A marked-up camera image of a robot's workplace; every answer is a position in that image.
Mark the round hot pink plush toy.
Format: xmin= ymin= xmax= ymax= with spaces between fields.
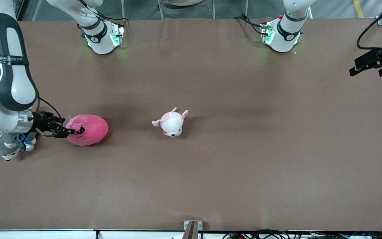
xmin=66 ymin=114 xmax=109 ymax=147

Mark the grey husky plush toy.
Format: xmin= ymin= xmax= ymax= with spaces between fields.
xmin=0 ymin=132 xmax=37 ymax=161

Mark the light pink plush pig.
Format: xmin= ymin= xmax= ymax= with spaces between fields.
xmin=152 ymin=107 xmax=189 ymax=137

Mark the brown table cover sheet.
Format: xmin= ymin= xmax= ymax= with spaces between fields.
xmin=0 ymin=17 xmax=382 ymax=232

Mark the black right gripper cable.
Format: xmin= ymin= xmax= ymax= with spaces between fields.
xmin=36 ymin=96 xmax=64 ymax=137

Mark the black right arm base cable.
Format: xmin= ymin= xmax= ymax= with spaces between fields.
xmin=78 ymin=0 xmax=129 ymax=26

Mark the black arm base cable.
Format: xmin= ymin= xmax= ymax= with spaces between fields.
xmin=233 ymin=14 xmax=265 ymax=36
xmin=78 ymin=0 xmax=129 ymax=26

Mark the black left arm base cable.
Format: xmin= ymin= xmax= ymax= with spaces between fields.
xmin=233 ymin=14 xmax=265 ymax=36

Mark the grey metal edge bracket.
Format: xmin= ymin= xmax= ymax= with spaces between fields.
xmin=183 ymin=220 xmax=203 ymax=239

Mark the metal chair frame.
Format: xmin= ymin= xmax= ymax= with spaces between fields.
xmin=158 ymin=0 xmax=216 ymax=19

